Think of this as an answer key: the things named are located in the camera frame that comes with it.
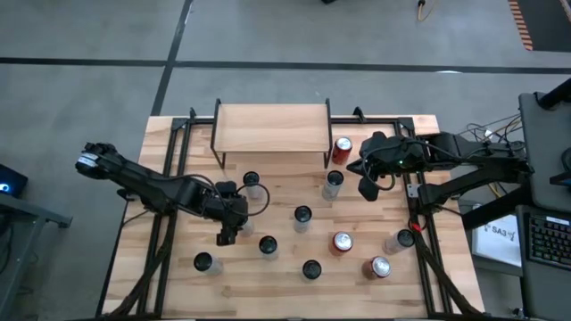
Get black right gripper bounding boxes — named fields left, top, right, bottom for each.
left=345, top=130, right=429, bottom=202

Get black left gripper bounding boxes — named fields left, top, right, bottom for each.
left=195, top=179, right=250, bottom=247

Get white Celsius Arctic can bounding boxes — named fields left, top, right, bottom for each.
left=293, top=205, right=313, bottom=235
left=258, top=235, right=280, bottom=262
left=321, top=169, right=345, bottom=202

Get red Coca-Cola can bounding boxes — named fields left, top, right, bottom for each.
left=329, top=230, right=355, bottom=258
left=331, top=136, right=354, bottom=166
left=361, top=255, right=393, bottom=281

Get white Celsius peach can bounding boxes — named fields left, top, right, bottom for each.
left=382, top=228, right=417, bottom=256
left=193, top=251, right=224, bottom=276

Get dark desk support beam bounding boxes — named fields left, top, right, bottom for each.
left=461, top=185, right=536, bottom=231

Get white paper sign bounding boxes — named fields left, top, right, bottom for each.
left=471, top=214, right=523, bottom=268

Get grey workstation desk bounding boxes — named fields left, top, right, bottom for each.
left=515, top=78, right=571, bottom=321

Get black backlit keyboard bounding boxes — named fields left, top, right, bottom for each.
left=527, top=213, right=571, bottom=273

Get grey side table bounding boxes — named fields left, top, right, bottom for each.
left=0, top=191, right=74, bottom=321

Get black device with blue light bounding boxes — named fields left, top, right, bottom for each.
left=0, top=163, right=29, bottom=200

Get black mat with orange stripes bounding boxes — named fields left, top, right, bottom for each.
left=507, top=0, right=571, bottom=53

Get black right camera cable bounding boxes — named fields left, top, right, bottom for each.
left=360, top=158, right=398, bottom=193

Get black camera cable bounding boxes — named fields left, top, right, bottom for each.
left=234, top=182, right=271, bottom=219
left=360, top=158, right=398, bottom=193

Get black left camera cable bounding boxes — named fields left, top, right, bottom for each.
left=234, top=182, right=271, bottom=219

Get black metal rig frame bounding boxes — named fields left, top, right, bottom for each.
left=95, top=106, right=485, bottom=320

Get wooden shelf with black frame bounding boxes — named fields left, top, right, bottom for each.
left=209, top=97, right=335, bottom=170

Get tangled cable bundle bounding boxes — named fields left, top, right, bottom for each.
left=463, top=113, right=530, bottom=155

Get yellow floor cable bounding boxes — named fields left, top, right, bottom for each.
left=416, top=0, right=441, bottom=22

